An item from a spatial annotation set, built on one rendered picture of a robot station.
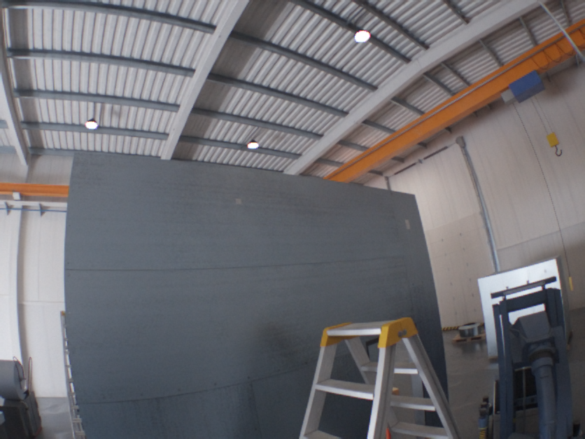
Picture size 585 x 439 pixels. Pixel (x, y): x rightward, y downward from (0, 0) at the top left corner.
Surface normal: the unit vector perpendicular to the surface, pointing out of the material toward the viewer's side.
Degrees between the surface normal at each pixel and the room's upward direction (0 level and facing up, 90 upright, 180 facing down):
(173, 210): 90
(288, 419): 90
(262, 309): 90
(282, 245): 90
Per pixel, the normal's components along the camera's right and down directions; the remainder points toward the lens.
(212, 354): 0.54, -0.29
